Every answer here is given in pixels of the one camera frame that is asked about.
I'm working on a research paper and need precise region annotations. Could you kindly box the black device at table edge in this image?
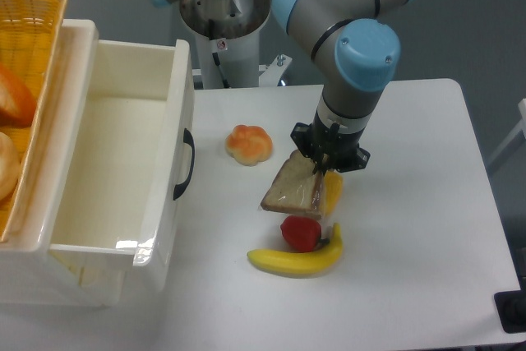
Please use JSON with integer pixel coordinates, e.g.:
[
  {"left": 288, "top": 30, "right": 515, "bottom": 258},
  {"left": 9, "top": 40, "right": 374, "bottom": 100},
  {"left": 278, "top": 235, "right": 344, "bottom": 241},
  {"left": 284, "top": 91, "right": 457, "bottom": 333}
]
[{"left": 494, "top": 290, "right": 525, "bottom": 334}]

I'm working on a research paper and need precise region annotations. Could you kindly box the yellow wicker basket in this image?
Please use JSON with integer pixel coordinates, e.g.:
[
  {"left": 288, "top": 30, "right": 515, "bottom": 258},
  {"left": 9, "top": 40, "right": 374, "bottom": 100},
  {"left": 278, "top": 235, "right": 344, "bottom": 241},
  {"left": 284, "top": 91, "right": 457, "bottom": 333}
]
[{"left": 1, "top": 0, "right": 67, "bottom": 242}]

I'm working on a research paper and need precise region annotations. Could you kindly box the round bread roll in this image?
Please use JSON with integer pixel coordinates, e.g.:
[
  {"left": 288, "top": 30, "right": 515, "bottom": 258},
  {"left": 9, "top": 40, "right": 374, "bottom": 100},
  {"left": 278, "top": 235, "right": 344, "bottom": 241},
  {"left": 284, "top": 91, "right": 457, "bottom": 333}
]
[{"left": 224, "top": 125, "right": 274, "bottom": 166}]

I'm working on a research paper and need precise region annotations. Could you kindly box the orange bread in basket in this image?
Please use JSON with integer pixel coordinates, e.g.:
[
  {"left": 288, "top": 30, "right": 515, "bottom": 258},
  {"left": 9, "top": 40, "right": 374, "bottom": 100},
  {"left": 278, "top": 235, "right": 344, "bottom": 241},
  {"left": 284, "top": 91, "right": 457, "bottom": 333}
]
[{"left": 1, "top": 64, "right": 37, "bottom": 127}]

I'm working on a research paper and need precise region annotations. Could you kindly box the white drawer cabinet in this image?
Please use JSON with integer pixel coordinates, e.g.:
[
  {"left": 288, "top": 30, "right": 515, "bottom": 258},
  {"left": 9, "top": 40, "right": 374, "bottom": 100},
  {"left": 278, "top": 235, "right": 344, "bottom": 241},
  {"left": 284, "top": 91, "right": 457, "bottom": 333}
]
[{"left": 1, "top": 19, "right": 123, "bottom": 306}]

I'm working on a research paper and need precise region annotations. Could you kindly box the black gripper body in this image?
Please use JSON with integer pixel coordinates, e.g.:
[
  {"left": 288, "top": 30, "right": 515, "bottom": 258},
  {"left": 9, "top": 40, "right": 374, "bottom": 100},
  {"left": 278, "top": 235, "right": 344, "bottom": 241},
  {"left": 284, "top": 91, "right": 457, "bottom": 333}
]
[{"left": 291, "top": 120, "right": 371, "bottom": 173}]

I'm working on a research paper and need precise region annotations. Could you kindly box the red bell pepper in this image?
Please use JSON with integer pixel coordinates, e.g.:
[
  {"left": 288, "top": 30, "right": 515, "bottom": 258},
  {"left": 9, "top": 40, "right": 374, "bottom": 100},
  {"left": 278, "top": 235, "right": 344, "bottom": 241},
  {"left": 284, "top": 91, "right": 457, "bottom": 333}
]
[{"left": 280, "top": 215, "right": 330, "bottom": 253}]

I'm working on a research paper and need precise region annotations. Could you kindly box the toast slice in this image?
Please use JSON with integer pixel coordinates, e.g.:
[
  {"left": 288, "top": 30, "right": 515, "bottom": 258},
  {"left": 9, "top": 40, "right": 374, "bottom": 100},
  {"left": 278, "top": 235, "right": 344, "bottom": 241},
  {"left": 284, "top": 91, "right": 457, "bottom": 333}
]
[{"left": 260, "top": 150, "right": 324, "bottom": 220}]

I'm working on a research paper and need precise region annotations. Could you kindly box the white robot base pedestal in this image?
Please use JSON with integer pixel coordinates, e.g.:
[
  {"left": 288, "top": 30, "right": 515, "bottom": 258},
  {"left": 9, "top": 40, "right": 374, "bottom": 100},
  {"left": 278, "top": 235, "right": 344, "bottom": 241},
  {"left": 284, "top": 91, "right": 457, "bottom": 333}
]
[{"left": 179, "top": 0, "right": 292, "bottom": 90}]

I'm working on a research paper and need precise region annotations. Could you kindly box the white frame at right edge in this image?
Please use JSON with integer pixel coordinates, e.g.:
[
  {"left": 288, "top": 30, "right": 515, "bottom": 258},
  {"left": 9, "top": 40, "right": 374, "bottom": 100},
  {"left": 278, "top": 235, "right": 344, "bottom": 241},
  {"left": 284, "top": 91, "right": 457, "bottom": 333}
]
[{"left": 486, "top": 99, "right": 525, "bottom": 177}]

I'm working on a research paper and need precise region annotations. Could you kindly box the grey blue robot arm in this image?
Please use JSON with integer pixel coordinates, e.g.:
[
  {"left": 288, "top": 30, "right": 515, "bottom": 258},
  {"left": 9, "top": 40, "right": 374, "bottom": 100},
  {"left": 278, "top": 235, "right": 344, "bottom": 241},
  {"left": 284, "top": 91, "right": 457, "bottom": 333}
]
[{"left": 150, "top": 0, "right": 413, "bottom": 172}]

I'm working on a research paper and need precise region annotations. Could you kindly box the open white upper drawer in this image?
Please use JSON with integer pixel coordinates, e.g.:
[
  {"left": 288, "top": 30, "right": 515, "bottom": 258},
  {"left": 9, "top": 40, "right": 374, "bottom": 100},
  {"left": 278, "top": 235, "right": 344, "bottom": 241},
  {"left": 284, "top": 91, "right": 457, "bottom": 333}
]
[{"left": 51, "top": 40, "right": 194, "bottom": 291}]

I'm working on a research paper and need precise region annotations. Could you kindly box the pale bread roll in basket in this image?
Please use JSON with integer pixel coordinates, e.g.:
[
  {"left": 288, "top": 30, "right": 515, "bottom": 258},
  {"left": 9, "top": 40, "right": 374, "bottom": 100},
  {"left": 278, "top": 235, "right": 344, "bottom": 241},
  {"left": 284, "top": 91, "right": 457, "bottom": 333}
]
[{"left": 0, "top": 132, "right": 21, "bottom": 200}]

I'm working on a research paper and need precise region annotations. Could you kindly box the black drawer handle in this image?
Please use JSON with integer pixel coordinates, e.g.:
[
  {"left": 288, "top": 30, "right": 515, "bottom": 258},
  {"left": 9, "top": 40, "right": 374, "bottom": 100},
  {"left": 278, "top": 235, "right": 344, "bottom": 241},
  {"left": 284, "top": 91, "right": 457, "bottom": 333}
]
[{"left": 173, "top": 128, "right": 196, "bottom": 201}]

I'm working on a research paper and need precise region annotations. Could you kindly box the yellow banana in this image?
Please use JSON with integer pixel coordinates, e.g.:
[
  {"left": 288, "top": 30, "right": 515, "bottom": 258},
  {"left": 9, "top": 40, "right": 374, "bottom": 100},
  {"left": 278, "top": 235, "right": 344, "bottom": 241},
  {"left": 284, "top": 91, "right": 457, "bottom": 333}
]
[{"left": 247, "top": 223, "right": 344, "bottom": 276}]

